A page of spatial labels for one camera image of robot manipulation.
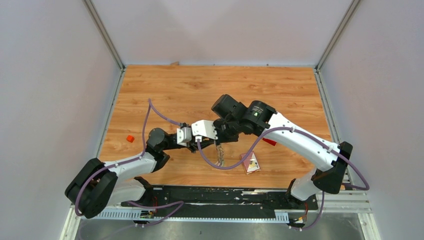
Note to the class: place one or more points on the red white toy brick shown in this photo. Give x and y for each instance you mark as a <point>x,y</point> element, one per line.
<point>269,141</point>

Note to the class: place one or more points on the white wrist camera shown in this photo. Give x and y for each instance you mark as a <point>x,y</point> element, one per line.
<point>184,135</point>
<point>204,129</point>

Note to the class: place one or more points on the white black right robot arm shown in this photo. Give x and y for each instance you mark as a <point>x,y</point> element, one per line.
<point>262,120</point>

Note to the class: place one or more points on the small orange brick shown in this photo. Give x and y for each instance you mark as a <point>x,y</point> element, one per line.
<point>130,138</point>

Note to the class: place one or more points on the playing card box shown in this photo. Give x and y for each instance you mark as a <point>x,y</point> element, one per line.
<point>251,164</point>

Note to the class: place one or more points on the aluminium frame rail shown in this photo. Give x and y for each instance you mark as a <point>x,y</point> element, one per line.
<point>346,201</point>

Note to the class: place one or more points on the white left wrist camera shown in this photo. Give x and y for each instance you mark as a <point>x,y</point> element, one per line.
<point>184,135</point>

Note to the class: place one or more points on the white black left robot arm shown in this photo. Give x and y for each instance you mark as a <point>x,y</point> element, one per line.
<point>100,184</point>

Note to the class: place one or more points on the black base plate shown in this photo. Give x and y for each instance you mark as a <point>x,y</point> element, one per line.
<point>225,202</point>

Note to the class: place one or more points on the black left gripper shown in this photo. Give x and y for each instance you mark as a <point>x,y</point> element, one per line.
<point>192,146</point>

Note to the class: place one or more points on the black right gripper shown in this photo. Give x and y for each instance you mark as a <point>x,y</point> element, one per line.
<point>221,139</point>

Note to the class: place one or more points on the slotted white cable duct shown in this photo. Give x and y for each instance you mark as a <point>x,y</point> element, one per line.
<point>280,217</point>

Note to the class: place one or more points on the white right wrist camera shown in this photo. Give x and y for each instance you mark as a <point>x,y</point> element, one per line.
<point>204,129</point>

